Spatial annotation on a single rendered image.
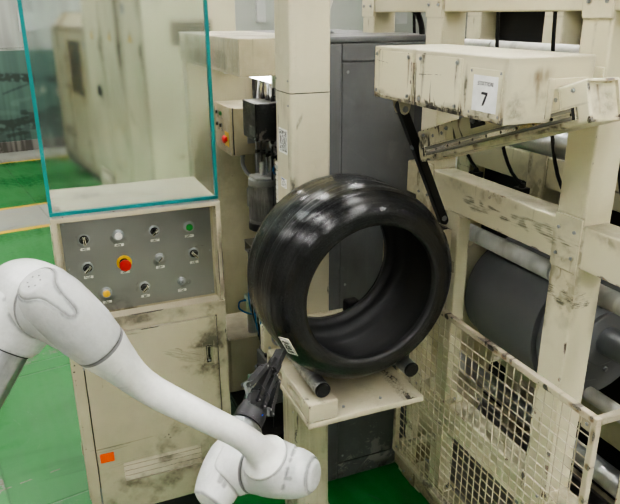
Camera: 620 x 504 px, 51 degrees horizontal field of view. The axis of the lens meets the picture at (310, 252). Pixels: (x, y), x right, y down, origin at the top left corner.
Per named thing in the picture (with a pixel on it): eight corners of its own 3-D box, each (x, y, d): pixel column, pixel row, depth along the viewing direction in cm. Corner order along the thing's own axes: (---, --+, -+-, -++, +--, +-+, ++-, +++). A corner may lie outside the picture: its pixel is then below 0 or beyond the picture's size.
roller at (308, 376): (281, 327, 208) (289, 336, 211) (270, 336, 208) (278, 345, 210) (325, 380, 178) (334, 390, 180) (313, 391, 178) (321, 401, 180)
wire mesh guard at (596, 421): (391, 448, 251) (399, 280, 227) (395, 447, 251) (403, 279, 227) (558, 644, 173) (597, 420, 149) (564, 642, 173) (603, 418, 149)
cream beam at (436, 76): (371, 97, 196) (372, 45, 191) (442, 93, 205) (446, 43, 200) (500, 127, 143) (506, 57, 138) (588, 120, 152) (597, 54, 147)
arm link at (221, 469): (229, 457, 159) (274, 460, 153) (201, 516, 149) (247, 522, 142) (208, 430, 154) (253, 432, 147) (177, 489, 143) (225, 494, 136)
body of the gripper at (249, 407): (225, 414, 158) (240, 384, 164) (243, 435, 162) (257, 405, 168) (249, 413, 154) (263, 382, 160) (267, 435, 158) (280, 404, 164)
